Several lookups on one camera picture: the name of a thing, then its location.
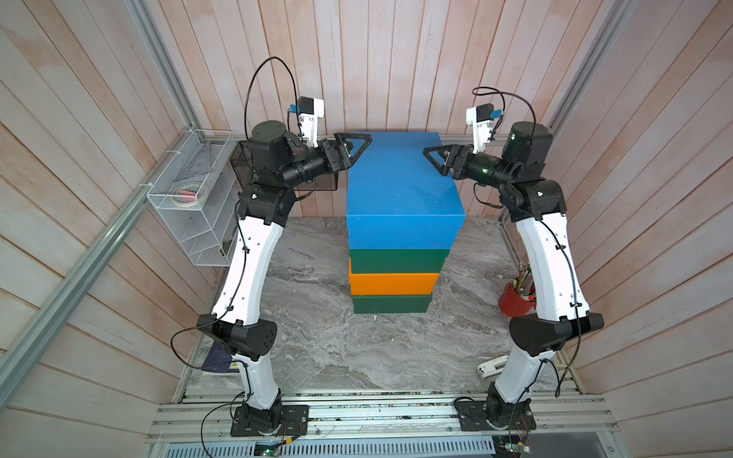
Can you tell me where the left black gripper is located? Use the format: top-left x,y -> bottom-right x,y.
279,132 -> 371,187

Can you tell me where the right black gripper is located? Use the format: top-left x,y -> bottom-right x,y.
425,148 -> 519,200

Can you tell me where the blue shoebox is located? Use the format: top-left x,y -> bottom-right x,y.
347,132 -> 466,250

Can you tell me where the orange shoebox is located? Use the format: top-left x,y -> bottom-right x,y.
349,263 -> 439,296

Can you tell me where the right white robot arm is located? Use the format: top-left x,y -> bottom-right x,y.
423,121 -> 604,432

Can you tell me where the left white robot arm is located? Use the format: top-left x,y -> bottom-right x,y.
197,120 -> 372,437

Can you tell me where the red pen cup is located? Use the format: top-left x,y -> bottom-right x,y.
498,282 -> 536,318

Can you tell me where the tape roll in shelf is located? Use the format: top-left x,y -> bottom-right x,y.
171,182 -> 207,209

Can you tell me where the white stapler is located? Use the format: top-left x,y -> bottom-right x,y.
477,355 -> 509,379

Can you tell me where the dark blue notebook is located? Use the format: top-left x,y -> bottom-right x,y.
202,342 -> 239,375

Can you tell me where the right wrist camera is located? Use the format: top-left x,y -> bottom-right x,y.
466,103 -> 504,155

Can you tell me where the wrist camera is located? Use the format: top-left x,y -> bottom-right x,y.
289,97 -> 325,148
466,103 -> 504,155

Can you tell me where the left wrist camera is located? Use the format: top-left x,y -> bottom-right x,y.
289,97 -> 325,148

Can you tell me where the black mesh wall basket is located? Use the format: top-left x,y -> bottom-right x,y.
230,140 -> 340,192

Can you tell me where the white wire wall shelf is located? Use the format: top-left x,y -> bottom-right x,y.
147,129 -> 239,267

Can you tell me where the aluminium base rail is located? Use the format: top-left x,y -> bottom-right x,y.
147,389 -> 620,445

